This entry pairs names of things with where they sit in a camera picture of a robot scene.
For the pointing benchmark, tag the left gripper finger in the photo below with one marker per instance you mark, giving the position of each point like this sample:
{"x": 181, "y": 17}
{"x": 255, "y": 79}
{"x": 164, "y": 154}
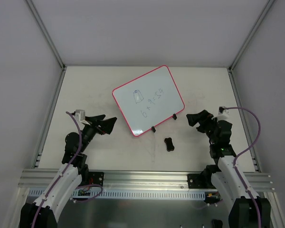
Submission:
{"x": 106, "y": 126}
{"x": 95, "y": 120}

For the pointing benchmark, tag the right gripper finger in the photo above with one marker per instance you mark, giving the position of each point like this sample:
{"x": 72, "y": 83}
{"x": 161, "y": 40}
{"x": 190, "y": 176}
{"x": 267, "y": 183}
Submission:
{"x": 193, "y": 119}
{"x": 204, "y": 119}

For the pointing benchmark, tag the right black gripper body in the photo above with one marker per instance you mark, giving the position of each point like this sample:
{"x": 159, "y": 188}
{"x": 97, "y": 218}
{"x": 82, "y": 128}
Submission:
{"x": 206, "y": 122}

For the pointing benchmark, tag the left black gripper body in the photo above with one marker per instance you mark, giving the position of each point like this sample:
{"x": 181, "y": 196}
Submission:
{"x": 96, "y": 124}

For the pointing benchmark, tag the black whiteboard eraser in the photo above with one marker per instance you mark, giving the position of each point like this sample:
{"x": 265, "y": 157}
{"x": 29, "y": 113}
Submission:
{"x": 169, "y": 144}

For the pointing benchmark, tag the pink framed whiteboard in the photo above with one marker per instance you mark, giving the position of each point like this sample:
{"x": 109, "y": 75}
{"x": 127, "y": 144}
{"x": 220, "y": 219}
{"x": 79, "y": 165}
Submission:
{"x": 149, "y": 100}

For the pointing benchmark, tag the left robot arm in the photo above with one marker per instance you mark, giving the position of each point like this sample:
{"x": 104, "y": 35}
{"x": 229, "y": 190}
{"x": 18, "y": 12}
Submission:
{"x": 73, "y": 174}

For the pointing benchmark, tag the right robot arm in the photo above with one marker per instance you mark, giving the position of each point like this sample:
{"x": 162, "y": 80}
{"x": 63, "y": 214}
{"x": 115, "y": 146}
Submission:
{"x": 246, "y": 208}

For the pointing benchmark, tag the black object bottom edge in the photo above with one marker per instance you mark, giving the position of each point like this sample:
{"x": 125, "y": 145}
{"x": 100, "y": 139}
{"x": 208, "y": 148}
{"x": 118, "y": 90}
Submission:
{"x": 217, "y": 223}

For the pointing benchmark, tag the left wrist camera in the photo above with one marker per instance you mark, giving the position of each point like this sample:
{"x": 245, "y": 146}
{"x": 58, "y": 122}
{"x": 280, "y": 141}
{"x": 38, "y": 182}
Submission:
{"x": 80, "y": 116}

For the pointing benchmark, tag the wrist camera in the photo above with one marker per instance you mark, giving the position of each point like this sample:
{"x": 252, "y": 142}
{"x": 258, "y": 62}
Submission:
{"x": 223, "y": 114}
{"x": 80, "y": 116}

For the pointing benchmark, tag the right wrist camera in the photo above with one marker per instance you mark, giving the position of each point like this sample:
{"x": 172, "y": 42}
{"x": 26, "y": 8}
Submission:
{"x": 223, "y": 114}

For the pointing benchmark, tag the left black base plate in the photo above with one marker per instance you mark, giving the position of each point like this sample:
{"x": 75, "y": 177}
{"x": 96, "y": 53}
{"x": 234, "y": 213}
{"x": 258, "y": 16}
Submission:
{"x": 96, "y": 178}

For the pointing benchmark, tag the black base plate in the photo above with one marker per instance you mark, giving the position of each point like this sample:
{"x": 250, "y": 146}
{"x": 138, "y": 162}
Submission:
{"x": 96, "y": 178}
{"x": 197, "y": 181}

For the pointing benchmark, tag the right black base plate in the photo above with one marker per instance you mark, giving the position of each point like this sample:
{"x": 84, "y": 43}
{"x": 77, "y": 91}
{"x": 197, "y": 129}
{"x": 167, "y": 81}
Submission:
{"x": 197, "y": 181}

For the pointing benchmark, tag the slotted cable duct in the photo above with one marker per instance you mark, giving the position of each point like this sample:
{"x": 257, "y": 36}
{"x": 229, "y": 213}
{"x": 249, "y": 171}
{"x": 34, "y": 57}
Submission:
{"x": 131, "y": 194}

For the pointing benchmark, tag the aluminium mounting rail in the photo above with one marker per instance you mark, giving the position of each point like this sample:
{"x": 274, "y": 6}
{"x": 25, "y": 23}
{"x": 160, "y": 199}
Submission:
{"x": 118, "y": 180}

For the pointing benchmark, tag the right frame post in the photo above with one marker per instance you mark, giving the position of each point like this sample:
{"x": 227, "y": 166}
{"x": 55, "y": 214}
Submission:
{"x": 267, "y": 7}

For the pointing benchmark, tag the frame post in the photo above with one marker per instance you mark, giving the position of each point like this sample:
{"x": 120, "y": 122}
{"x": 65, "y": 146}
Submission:
{"x": 267, "y": 7}
{"x": 39, "y": 21}

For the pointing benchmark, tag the left frame post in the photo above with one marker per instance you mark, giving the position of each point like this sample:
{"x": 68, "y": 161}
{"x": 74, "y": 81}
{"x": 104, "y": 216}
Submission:
{"x": 39, "y": 21}

